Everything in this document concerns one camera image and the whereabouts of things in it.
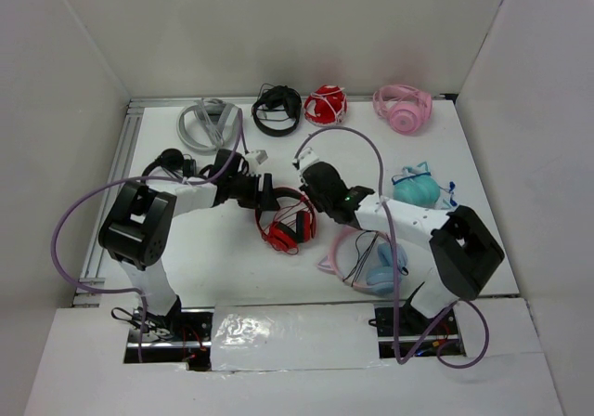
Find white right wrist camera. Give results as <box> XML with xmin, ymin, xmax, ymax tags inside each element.
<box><xmin>292</xmin><ymin>147</ymin><xmax>320</xmax><ymax>174</ymax></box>

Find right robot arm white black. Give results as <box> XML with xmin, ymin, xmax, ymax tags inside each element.
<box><xmin>293</xmin><ymin>159</ymin><xmax>505</xmax><ymax>334</ymax></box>

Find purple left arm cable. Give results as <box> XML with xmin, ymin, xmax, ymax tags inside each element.
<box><xmin>49</xmin><ymin>109</ymin><xmax>247</xmax><ymax>366</ymax></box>

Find red white folded headphones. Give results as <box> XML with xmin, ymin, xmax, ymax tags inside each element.
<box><xmin>303</xmin><ymin>84</ymin><xmax>348</xmax><ymax>127</ymax></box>

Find grey white headphones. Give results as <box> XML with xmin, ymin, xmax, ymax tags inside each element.
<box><xmin>176</xmin><ymin>98</ymin><xmax>241</xmax><ymax>155</ymax></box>

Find red black headphones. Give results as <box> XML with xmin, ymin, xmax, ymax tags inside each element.
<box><xmin>254</xmin><ymin>187</ymin><xmax>317</xmax><ymax>255</ymax></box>

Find teal cat-ear headphones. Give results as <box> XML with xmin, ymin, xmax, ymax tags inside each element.
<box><xmin>391</xmin><ymin>162</ymin><xmax>458</xmax><ymax>210</ymax></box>

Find pink blue cat-ear headphones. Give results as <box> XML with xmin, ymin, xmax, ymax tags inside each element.
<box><xmin>316</xmin><ymin>227</ymin><xmax>394</xmax><ymax>296</ymax></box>

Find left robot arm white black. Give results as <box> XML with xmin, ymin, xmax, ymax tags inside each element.
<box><xmin>98</xmin><ymin>149</ymin><xmax>279</xmax><ymax>341</ymax></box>

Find white glossy cover sheet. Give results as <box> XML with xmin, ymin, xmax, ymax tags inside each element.
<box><xmin>211</xmin><ymin>304</ymin><xmax>381</xmax><ymax>372</ymax></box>

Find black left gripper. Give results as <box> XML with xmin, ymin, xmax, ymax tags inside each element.
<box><xmin>227</xmin><ymin>171</ymin><xmax>280</xmax><ymax>211</ymax></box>

